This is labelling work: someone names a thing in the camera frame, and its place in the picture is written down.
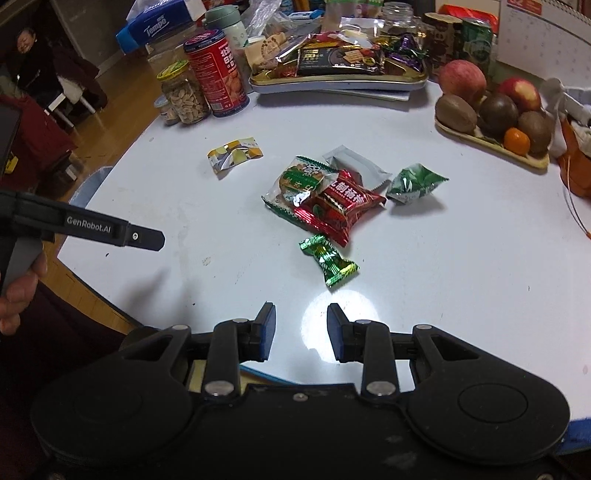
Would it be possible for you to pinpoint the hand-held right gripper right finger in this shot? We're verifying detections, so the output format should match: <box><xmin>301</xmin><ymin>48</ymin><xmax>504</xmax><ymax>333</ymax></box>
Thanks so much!
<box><xmin>326</xmin><ymin>303</ymin><xmax>482</xmax><ymax>400</ymax></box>

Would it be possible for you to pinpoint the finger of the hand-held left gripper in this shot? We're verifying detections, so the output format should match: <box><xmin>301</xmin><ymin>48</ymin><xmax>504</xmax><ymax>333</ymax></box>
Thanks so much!
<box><xmin>128</xmin><ymin>224</ymin><xmax>166</xmax><ymax>253</ymax></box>

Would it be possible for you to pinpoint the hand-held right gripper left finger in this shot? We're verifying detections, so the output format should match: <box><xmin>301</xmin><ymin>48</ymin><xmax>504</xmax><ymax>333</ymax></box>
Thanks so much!
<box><xmin>120</xmin><ymin>301</ymin><xmax>278</xmax><ymax>400</ymax></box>

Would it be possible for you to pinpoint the green foil candy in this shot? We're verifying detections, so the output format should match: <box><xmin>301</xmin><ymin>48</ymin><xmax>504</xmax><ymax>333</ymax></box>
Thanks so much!
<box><xmin>298</xmin><ymin>234</ymin><xmax>360</xmax><ymax>289</ymax></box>

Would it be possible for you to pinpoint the red foil snack packet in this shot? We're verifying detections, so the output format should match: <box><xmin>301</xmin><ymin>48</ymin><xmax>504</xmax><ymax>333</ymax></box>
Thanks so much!
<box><xmin>293</xmin><ymin>194</ymin><xmax>365</xmax><ymax>248</ymax></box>

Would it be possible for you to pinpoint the yellow silver snack packet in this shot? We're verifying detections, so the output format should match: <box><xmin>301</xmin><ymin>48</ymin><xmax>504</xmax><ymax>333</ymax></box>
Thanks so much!
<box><xmin>207</xmin><ymin>136</ymin><xmax>264</xmax><ymax>175</ymax></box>

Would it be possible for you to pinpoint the red packet with white print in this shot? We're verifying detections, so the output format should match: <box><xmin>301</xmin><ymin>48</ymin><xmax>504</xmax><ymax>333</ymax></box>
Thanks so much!
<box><xmin>323</xmin><ymin>168</ymin><xmax>387</xmax><ymax>217</ymax></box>

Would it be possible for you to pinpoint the green-edged cookie packet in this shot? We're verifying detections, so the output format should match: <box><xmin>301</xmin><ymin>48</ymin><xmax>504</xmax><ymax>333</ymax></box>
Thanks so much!
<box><xmin>261</xmin><ymin>156</ymin><xmax>339</xmax><ymax>232</ymax></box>

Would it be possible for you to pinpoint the green white snack packet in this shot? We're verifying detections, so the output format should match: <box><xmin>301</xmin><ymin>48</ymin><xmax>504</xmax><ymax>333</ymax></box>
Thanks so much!
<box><xmin>385</xmin><ymin>163</ymin><xmax>450</xmax><ymax>205</ymax></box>

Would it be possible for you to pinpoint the grey white snack packet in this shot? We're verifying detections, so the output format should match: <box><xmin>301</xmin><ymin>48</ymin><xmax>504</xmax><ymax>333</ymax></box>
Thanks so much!
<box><xmin>322</xmin><ymin>144</ymin><xmax>393</xmax><ymax>193</ymax></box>

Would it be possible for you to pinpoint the person's left hand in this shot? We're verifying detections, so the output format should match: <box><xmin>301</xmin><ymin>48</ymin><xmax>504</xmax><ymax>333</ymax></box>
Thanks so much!
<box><xmin>0</xmin><ymin>256</ymin><xmax>49</xmax><ymax>337</ymax></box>

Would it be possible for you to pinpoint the grey chair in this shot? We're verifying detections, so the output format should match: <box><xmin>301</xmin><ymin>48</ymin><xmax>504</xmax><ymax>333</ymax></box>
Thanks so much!
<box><xmin>69</xmin><ymin>165</ymin><xmax>114</xmax><ymax>209</ymax></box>

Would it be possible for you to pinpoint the dark red covered furniture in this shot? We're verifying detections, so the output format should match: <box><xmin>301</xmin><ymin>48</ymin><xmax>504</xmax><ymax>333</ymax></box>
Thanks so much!
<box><xmin>0</xmin><ymin>95</ymin><xmax>77</xmax><ymax>195</ymax></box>

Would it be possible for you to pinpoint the black flat screen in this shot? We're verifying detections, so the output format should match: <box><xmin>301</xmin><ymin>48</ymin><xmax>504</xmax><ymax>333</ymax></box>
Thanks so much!
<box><xmin>0</xmin><ymin>105</ymin><xmax>23</xmax><ymax>175</ymax></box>

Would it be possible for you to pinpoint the small grey-lid jar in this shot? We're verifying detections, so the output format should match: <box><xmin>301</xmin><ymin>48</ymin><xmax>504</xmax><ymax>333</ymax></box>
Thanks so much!
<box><xmin>154</xmin><ymin>95</ymin><xmax>181</xmax><ymax>127</ymax></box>

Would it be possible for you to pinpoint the white stool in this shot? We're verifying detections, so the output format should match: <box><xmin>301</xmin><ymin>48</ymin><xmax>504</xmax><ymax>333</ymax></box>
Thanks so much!
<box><xmin>46</xmin><ymin>76</ymin><xmax>100</xmax><ymax>128</ymax></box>

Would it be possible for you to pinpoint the person's dark red clothing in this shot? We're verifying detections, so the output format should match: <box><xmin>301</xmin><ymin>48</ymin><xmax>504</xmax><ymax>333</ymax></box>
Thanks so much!
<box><xmin>0</xmin><ymin>281</ymin><xmax>140</xmax><ymax>480</ymax></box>

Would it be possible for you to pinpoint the glass jar of nuts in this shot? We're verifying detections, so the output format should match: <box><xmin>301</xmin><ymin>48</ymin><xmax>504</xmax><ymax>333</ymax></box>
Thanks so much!
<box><xmin>157</xmin><ymin>60</ymin><xmax>212</xmax><ymax>126</ymax></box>

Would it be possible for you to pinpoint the red tin can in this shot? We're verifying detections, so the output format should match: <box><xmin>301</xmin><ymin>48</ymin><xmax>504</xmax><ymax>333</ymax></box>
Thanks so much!
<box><xmin>183</xmin><ymin>30</ymin><xmax>250</xmax><ymax>116</ymax></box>

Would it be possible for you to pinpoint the large clear plastic jar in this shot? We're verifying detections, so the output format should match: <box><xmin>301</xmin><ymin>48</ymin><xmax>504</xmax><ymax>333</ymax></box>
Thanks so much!
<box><xmin>147</xmin><ymin>34</ymin><xmax>195</xmax><ymax>75</ymax></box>

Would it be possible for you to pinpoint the blue tissue pack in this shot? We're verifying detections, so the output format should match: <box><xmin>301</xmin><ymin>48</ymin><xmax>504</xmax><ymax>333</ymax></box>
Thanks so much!
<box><xmin>115</xmin><ymin>0</ymin><xmax>206</xmax><ymax>52</ymax></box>

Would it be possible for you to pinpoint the beige printed snack bag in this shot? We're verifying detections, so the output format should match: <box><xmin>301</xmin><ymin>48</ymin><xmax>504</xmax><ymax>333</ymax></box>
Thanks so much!
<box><xmin>245</xmin><ymin>34</ymin><xmax>297</xmax><ymax>71</ymax></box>

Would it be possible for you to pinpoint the green thermos cup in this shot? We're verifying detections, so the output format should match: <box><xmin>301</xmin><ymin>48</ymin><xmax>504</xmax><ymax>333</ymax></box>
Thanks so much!
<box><xmin>203</xmin><ymin>6</ymin><xmax>250</xmax><ymax>52</ymax></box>

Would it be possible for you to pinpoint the beige fruit tray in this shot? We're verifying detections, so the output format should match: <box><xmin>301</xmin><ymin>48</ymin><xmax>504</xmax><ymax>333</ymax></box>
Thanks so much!
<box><xmin>434</xmin><ymin>111</ymin><xmax>551</xmax><ymax>169</ymax></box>

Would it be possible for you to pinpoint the blue-rimmed tin snack tray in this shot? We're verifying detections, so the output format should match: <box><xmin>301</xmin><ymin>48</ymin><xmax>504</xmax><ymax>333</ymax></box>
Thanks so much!
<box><xmin>249</xmin><ymin>68</ymin><xmax>428</xmax><ymax>96</ymax></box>

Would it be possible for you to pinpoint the silver foil packet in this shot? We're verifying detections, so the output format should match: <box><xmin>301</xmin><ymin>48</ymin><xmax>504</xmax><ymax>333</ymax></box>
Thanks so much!
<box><xmin>276</xmin><ymin>33</ymin><xmax>345</xmax><ymax>65</ymax></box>

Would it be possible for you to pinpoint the brown kiwi fruit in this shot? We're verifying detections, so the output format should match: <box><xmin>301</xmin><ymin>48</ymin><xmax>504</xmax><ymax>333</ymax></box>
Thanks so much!
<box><xmin>435</xmin><ymin>93</ymin><xmax>479</xmax><ymax>136</ymax></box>
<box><xmin>517</xmin><ymin>110</ymin><xmax>554</xmax><ymax>156</ymax></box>

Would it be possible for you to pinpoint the black cracker packet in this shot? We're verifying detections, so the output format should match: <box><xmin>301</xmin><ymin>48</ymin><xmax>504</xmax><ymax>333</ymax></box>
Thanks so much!
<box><xmin>297</xmin><ymin>46</ymin><xmax>385</xmax><ymax>76</ymax></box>

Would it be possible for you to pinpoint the small tangerine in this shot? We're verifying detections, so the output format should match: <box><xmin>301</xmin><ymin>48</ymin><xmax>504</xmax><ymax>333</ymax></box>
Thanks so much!
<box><xmin>502</xmin><ymin>127</ymin><xmax>532</xmax><ymax>156</ymax></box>

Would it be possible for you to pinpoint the dark passion fruit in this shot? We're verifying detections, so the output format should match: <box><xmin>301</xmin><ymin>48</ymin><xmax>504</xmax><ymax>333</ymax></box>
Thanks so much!
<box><xmin>478</xmin><ymin>92</ymin><xmax>520</xmax><ymax>138</ymax></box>

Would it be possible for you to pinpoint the large red apple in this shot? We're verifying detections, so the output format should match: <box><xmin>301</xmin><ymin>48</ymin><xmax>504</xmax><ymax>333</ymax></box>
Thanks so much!
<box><xmin>438</xmin><ymin>60</ymin><xmax>488</xmax><ymax>110</ymax></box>

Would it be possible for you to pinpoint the pile of wrapped candies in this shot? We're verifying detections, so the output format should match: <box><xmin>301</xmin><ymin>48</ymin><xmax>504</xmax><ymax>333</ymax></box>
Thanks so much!
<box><xmin>256</xmin><ymin>31</ymin><xmax>428</xmax><ymax>82</ymax></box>

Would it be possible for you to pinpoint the small red apple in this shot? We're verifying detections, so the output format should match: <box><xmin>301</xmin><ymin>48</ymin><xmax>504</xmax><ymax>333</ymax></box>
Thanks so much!
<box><xmin>496</xmin><ymin>77</ymin><xmax>542</xmax><ymax>114</ymax></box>

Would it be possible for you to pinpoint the large tree-print snack bag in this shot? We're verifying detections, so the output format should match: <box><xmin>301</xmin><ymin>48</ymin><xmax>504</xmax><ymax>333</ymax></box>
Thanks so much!
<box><xmin>325</xmin><ymin>0</ymin><xmax>384</xmax><ymax>22</ymax></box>

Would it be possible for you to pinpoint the brown bear cup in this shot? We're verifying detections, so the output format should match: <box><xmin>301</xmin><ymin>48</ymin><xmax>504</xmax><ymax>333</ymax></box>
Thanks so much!
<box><xmin>422</xmin><ymin>13</ymin><xmax>463</xmax><ymax>75</ymax></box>

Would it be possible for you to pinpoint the green drink can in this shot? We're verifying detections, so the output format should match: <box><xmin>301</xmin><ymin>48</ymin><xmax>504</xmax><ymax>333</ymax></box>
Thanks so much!
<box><xmin>462</xmin><ymin>18</ymin><xmax>495</xmax><ymax>77</ymax></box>

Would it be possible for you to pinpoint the empty glass jar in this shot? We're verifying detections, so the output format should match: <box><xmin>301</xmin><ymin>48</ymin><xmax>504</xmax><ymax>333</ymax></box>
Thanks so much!
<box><xmin>381</xmin><ymin>2</ymin><xmax>417</xmax><ymax>31</ymax></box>

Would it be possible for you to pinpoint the red plastic bag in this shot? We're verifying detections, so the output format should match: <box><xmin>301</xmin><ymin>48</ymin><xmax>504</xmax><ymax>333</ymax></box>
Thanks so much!
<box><xmin>438</xmin><ymin>4</ymin><xmax>500</xmax><ymax>33</ymax></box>

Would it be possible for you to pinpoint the desk calendar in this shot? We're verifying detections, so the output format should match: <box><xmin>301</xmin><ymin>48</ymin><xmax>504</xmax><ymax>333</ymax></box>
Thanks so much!
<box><xmin>496</xmin><ymin>0</ymin><xmax>591</xmax><ymax>89</ymax></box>

